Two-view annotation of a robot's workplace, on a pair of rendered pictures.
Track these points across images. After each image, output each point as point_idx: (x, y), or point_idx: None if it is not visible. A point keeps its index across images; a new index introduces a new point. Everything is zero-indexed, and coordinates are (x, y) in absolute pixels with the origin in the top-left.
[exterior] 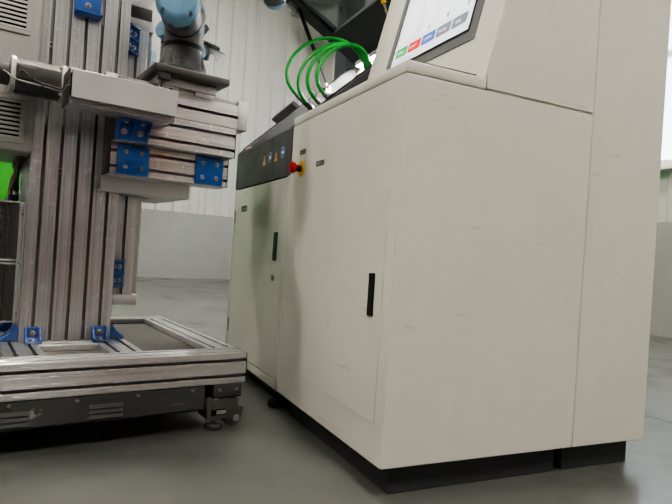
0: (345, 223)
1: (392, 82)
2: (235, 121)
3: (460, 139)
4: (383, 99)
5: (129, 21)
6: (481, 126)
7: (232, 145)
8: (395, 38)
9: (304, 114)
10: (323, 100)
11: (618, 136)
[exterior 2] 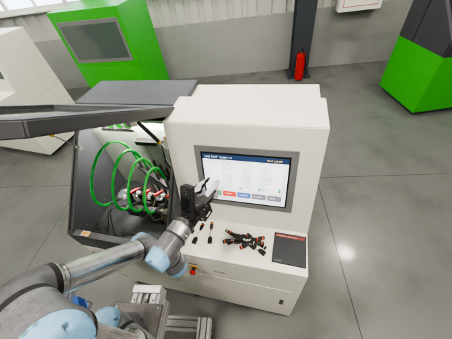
0: (255, 288)
1: (294, 278)
2: (163, 298)
3: None
4: (286, 278)
5: None
6: None
7: (167, 303)
8: (199, 178)
9: (185, 255)
10: (83, 156)
11: None
